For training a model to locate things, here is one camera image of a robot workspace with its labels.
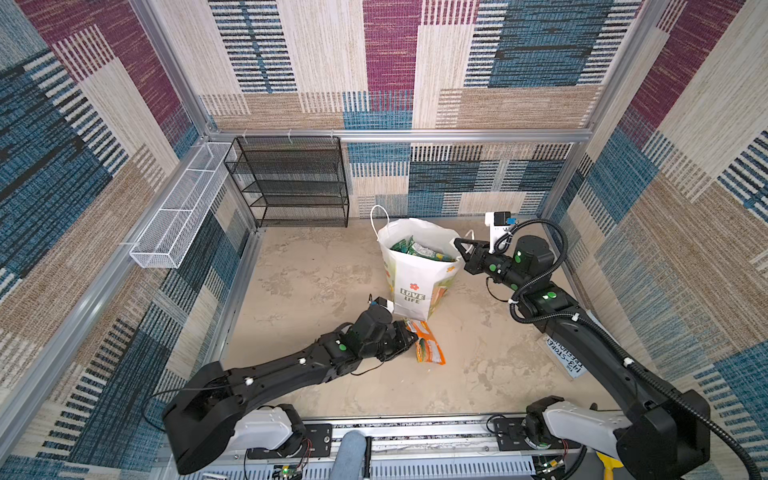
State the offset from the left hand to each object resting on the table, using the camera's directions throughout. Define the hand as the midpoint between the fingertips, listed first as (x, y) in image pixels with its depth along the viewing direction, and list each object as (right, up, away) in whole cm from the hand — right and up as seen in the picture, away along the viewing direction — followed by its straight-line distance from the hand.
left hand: (424, 335), depth 76 cm
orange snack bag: (+1, -4, +3) cm, 5 cm away
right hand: (+7, +22, -2) cm, 24 cm away
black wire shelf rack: (-44, +46, +35) cm, 73 cm away
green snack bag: (-2, +22, +10) cm, 24 cm away
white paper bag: (-1, +19, +2) cm, 19 cm away
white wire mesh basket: (-61, +23, -6) cm, 66 cm away
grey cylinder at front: (-18, -25, -7) cm, 32 cm away
